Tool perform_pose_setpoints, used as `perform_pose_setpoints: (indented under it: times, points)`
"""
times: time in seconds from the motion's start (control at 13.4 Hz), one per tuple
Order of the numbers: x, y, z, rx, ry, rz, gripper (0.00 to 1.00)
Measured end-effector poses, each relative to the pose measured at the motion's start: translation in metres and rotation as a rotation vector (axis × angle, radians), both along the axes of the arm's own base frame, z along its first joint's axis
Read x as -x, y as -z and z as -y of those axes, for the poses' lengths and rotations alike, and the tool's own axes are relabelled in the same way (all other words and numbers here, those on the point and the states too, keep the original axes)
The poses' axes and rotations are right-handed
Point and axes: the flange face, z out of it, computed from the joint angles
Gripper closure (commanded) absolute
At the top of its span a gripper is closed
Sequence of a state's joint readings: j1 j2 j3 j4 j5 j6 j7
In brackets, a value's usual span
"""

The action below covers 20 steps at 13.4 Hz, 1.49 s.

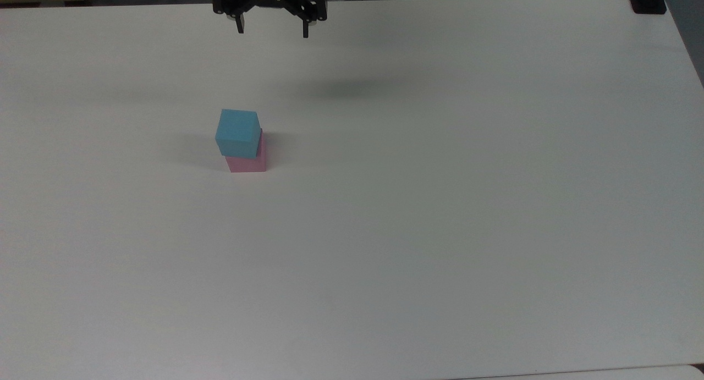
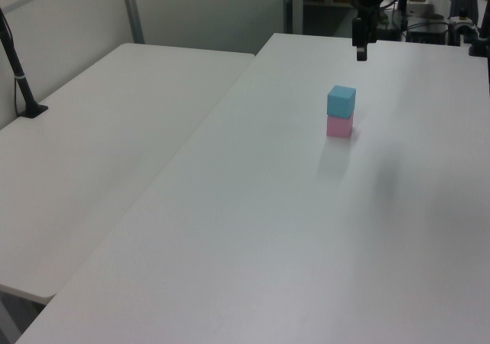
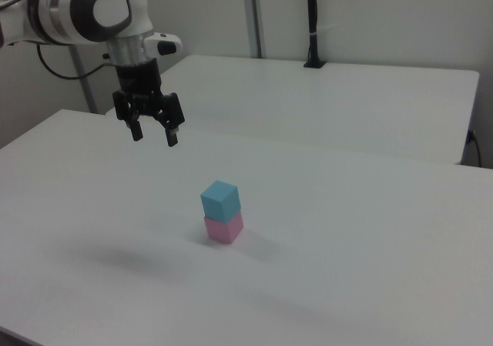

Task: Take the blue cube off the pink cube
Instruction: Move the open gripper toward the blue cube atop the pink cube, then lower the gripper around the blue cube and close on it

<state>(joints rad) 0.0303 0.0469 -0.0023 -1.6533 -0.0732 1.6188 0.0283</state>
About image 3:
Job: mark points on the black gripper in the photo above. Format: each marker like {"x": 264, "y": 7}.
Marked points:
{"x": 139, "y": 87}

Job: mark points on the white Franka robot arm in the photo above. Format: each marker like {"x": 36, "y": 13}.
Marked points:
{"x": 77, "y": 11}

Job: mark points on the blue cube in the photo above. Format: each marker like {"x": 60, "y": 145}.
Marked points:
{"x": 221, "y": 201}

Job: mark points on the pink cube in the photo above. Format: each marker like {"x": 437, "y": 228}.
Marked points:
{"x": 224, "y": 229}

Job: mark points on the white rear table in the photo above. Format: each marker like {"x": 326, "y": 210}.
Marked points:
{"x": 327, "y": 103}

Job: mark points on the grey metal frame leg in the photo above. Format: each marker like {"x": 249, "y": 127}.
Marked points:
{"x": 82, "y": 79}

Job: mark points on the grey metal wall post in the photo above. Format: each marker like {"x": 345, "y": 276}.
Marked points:
{"x": 254, "y": 14}

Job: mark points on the black camera stand pole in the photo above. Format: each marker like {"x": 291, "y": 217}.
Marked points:
{"x": 313, "y": 22}

